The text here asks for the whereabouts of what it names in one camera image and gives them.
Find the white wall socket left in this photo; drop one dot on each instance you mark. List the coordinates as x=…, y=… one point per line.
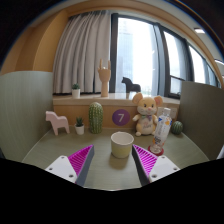
x=160, y=111

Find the clear plastic water bottle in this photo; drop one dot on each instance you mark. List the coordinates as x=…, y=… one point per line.
x=162, y=130

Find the white wall socket right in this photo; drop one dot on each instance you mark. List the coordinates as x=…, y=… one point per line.
x=173, y=113

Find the white wall socket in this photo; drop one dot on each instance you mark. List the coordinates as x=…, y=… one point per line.
x=173, y=113
x=160, y=111

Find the green left partition panel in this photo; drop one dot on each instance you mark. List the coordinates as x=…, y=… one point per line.
x=25, y=96

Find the round green ceramic cactus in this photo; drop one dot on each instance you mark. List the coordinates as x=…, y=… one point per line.
x=177, y=127

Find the pink wooden horse figure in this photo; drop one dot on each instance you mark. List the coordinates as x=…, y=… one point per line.
x=57, y=122

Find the grey beige curtain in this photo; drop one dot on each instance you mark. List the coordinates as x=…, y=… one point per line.
x=84, y=43

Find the small plant on sill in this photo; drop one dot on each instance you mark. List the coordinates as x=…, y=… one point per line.
x=76, y=91

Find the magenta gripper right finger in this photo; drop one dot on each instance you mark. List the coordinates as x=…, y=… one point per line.
x=150, y=167

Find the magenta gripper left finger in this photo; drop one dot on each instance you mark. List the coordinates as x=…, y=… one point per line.
x=73, y=168

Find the small plant in white pot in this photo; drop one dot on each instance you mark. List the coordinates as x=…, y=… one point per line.
x=79, y=126

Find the pale yellow paper cup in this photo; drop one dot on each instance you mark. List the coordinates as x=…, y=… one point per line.
x=121, y=144

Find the wooden hand sculpture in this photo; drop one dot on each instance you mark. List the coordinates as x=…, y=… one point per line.
x=104, y=75

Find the purple number seven disc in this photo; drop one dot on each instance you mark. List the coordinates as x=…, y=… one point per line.
x=120, y=117

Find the green partition panel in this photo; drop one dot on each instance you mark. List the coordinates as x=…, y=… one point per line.
x=25, y=96
x=201, y=111

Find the green right partition panel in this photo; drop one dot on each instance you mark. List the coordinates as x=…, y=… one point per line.
x=201, y=111

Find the black horse figure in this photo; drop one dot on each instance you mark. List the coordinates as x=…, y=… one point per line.
x=130, y=87

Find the yellow mouse plush toy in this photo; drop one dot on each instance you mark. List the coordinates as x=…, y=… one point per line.
x=146, y=119

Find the tall green ceramic cactus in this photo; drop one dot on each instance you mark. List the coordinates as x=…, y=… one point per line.
x=95, y=117

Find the red round coaster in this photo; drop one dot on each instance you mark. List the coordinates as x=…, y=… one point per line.
x=156, y=153

